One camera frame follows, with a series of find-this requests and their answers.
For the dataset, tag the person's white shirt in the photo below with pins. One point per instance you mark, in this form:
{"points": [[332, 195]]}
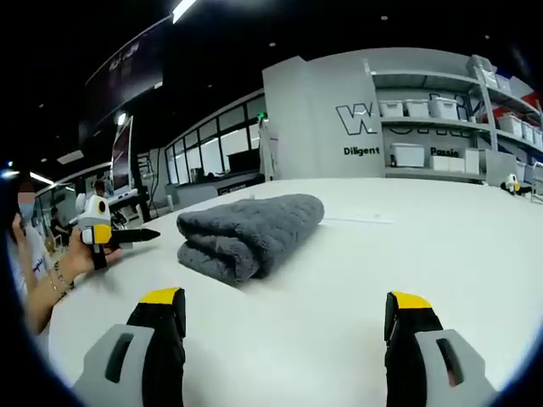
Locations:
{"points": [[31, 260]]}

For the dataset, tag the white tape target outline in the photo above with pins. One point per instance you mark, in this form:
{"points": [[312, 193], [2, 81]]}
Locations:
{"points": [[360, 220]]}

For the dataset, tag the large display screen on stand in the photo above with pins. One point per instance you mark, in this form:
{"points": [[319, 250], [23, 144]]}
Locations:
{"points": [[122, 157]]}

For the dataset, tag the spare white yellow gripper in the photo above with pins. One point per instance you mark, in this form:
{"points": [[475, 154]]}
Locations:
{"points": [[511, 184]]}

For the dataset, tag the grey metal shelving unit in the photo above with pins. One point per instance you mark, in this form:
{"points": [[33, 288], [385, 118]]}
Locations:
{"points": [[488, 102], [377, 127]]}

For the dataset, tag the glass partition with black frames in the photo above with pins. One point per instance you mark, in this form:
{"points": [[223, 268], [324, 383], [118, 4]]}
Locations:
{"points": [[212, 144]]}

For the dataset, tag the black hanging ceiling sign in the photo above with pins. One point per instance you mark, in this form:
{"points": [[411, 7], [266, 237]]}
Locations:
{"points": [[127, 63]]}

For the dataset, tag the white hanging coat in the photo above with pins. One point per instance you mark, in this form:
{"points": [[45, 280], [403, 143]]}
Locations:
{"points": [[267, 150]]}

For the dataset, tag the long ceiling light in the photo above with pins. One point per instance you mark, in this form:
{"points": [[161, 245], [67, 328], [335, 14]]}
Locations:
{"points": [[183, 9]]}

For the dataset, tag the black monitor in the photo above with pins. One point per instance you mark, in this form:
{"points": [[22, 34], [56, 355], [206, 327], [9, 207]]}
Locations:
{"points": [[243, 162]]}

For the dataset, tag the person's left hand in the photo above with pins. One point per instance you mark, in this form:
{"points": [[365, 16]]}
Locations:
{"points": [[78, 256]]}

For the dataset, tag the grey towel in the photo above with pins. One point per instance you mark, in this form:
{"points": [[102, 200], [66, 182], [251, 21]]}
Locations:
{"points": [[254, 231]]}

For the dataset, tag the group of white storage boxes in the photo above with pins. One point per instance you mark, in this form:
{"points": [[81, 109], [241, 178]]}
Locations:
{"points": [[418, 109], [519, 127]]}

